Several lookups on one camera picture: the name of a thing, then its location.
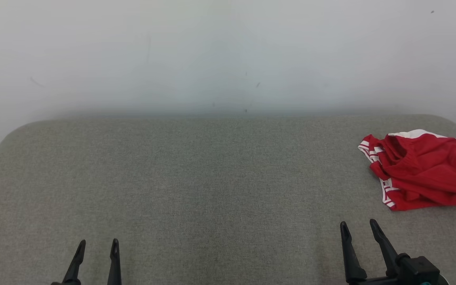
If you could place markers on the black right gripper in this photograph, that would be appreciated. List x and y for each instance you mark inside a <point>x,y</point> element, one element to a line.
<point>374,282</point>

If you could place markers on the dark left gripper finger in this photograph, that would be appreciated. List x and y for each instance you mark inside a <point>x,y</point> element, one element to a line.
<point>76,265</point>
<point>114,265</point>

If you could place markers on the red white basketball shorts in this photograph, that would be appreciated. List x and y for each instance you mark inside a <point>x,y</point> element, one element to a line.
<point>426,162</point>

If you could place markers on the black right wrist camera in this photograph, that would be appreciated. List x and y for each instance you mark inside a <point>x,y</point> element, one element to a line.
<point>418,269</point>

